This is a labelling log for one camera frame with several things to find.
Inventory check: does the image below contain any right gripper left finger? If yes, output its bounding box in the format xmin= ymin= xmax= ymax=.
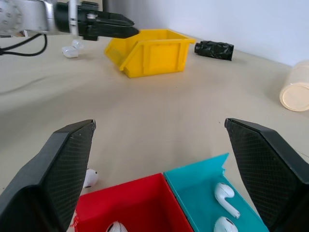
xmin=0 ymin=118 xmax=97 ymax=232

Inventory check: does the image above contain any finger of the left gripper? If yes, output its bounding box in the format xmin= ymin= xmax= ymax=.
xmin=96 ymin=11 xmax=135 ymax=27
xmin=97 ymin=25 xmax=140 ymax=39

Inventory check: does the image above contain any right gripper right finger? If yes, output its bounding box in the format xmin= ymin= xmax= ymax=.
xmin=224 ymin=117 xmax=309 ymax=232

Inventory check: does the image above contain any closed white earbud case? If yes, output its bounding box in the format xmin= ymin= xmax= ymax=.
xmin=61 ymin=45 xmax=80 ymax=59

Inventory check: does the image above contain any yellow plastic bin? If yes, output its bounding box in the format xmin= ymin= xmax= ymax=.
xmin=104 ymin=29 xmax=197 ymax=79

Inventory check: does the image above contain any white earbud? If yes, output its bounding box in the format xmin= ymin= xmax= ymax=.
xmin=83 ymin=168 xmax=100 ymax=189
xmin=213 ymin=216 xmax=241 ymax=232
xmin=106 ymin=220 xmax=129 ymax=232
xmin=213 ymin=182 xmax=241 ymax=219

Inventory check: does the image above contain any teal plastic tray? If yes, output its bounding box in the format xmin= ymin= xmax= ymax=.
xmin=163 ymin=152 xmax=269 ymax=232

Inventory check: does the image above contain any cream plastic bottle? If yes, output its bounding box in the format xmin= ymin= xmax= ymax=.
xmin=279 ymin=59 xmax=309 ymax=113

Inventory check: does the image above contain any red plastic tray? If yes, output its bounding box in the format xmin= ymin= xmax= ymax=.
xmin=71 ymin=173 xmax=194 ymax=232

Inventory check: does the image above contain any black crumpled bag roll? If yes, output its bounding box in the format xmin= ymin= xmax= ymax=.
xmin=194 ymin=40 xmax=235 ymax=61

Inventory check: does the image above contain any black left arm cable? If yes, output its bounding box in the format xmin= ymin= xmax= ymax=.
xmin=0 ymin=33 xmax=48 ymax=57

